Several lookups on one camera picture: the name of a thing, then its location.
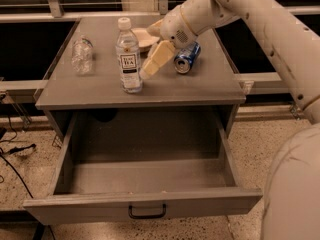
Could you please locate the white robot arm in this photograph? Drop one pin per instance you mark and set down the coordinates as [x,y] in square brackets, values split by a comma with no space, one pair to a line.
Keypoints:
[292,192]

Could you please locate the clear tea bottle white cap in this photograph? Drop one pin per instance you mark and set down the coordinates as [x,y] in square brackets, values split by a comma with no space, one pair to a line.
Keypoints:
[128,55]

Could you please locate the black drawer handle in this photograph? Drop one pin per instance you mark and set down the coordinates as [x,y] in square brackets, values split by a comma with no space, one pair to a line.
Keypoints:
[145,213]

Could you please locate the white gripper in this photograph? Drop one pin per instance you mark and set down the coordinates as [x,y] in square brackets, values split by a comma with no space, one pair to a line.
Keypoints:
[174,26]

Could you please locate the white paper bowl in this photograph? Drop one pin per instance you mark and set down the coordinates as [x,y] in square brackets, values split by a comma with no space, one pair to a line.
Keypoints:
[146,41]

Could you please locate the grey open top drawer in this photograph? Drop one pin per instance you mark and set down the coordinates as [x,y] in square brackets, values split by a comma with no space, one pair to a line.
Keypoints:
[143,158]

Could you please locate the crushed clear plastic bottle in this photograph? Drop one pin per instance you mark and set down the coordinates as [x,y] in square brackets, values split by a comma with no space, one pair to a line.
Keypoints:
[82,56]

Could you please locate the metal window railing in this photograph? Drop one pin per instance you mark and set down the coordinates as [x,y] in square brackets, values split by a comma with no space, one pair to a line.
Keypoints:
[100,4]

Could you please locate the blue soda can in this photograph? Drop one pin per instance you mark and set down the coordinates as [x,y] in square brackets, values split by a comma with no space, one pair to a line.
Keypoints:
[186,58]

